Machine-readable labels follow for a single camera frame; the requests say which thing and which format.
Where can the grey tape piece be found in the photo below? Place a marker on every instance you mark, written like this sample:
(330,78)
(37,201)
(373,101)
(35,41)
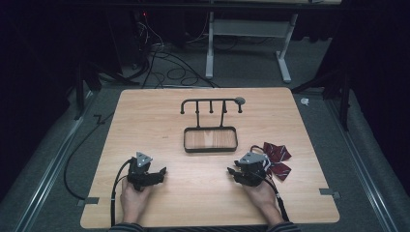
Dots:
(329,192)
(87,201)

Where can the person's right hand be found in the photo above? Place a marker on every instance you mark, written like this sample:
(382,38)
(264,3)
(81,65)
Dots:
(262,196)

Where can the black metal stand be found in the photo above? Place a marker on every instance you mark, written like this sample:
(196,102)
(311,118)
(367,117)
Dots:
(345,100)
(80,90)

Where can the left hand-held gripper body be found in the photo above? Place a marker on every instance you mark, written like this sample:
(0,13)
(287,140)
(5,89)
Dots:
(139,167)

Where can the person's left hand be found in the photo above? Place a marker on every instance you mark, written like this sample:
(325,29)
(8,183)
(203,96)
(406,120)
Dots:
(132,201)

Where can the white metal desk frame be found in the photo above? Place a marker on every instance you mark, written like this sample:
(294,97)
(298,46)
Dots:
(248,28)

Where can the metal floor rail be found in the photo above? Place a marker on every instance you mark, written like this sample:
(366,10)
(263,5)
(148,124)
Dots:
(361,161)
(54,167)

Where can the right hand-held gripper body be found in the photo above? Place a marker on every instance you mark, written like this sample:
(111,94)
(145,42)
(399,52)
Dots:
(254,166)

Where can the white crumpled paper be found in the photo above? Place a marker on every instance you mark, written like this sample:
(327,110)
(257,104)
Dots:
(304,101)

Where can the black metal rack with tray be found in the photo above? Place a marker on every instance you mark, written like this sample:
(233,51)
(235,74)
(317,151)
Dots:
(210,140)

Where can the red striped bow tie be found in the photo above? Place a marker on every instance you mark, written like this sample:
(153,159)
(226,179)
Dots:
(279,154)

